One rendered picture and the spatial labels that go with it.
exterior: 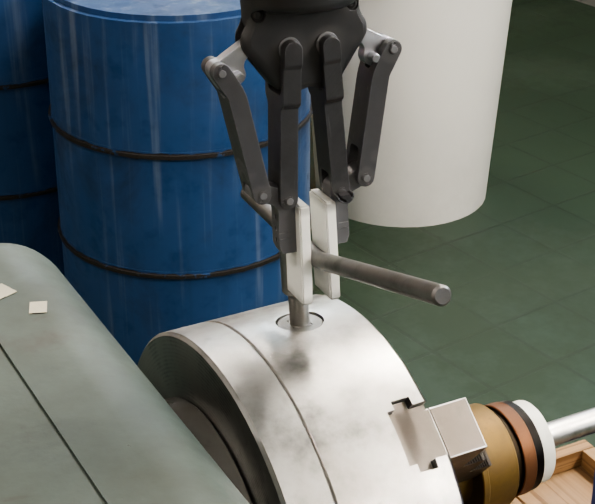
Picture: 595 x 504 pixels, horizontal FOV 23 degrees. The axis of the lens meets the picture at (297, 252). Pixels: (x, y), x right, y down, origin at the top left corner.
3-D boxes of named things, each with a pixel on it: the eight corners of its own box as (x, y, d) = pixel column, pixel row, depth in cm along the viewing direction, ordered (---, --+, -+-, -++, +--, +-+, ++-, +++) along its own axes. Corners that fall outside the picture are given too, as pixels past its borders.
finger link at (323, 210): (308, 189, 98) (318, 187, 98) (314, 285, 100) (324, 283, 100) (325, 202, 95) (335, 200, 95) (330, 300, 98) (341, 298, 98)
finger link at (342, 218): (321, 167, 96) (362, 159, 97) (325, 237, 98) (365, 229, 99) (329, 173, 95) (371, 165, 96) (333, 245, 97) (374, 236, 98)
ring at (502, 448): (456, 458, 107) (558, 426, 111) (391, 396, 114) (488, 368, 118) (449, 558, 111) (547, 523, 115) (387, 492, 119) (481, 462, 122)
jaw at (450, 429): (352, 526, 106) (411, 476, 96) (327, 463, 108) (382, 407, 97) (479, 484, 110) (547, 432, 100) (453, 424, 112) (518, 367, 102)
